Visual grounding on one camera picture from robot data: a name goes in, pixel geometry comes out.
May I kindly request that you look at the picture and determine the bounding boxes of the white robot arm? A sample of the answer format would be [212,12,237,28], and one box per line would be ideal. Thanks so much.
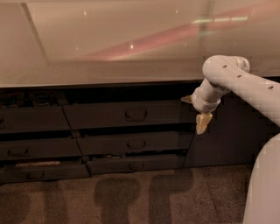
[181,55,280,224]

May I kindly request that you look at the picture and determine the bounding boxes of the dark grey drawer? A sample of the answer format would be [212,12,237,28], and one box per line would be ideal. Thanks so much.
[77,131,193,155]
[87,154,185,174]
[63,100,196,130]
[0,106,69,134]
[0,163,90,183]
[0,138,81,160]

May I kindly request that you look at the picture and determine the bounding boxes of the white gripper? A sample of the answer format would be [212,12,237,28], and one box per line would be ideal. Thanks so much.
[180,88,221,135]

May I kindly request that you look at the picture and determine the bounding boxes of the dark packages in left drawer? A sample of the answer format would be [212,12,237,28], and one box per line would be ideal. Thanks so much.
[0,91,59,108]

